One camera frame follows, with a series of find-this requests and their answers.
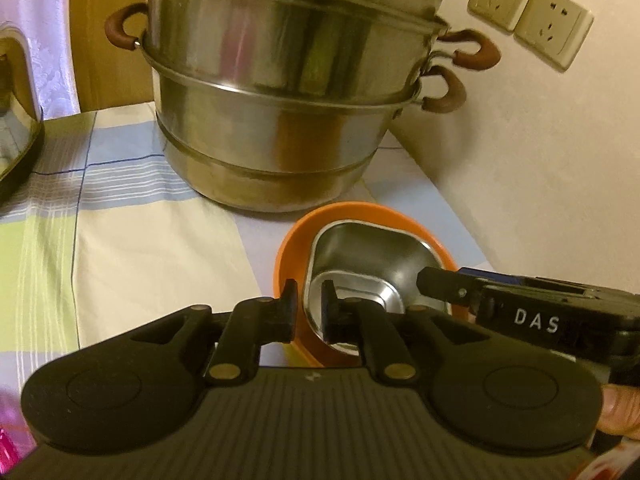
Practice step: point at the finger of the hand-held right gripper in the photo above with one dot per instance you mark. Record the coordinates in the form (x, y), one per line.
(492, 275)
(445, 287)

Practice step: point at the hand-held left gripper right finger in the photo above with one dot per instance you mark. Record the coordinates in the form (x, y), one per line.
(328, 310)

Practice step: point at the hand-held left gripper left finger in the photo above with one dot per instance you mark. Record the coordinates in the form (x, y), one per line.
(292, 310)

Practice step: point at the orange plastic bowl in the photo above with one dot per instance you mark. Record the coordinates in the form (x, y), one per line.
(290, 260)

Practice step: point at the square stainless steel container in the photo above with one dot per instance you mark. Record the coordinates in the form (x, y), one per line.
(370, 260)

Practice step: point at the person's right hand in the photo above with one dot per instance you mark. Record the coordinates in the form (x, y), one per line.
(620, 410)

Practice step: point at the checked pastel tablecloth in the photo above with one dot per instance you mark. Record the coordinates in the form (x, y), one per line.
(150, 240)

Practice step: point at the stainless steel steamer base pot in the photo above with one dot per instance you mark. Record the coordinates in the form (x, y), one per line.
(250, 150)

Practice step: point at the stainless steel steamer tier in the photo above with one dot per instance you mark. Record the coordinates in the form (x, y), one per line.
(250, 35)

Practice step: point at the medium pink glass plate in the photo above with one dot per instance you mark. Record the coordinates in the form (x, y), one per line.
(12, 435)

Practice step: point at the stainless steel kettle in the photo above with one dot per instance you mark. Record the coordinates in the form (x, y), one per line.
(17, 120)

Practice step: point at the pale pink curtain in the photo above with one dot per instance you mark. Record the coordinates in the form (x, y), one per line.
(40, 35)

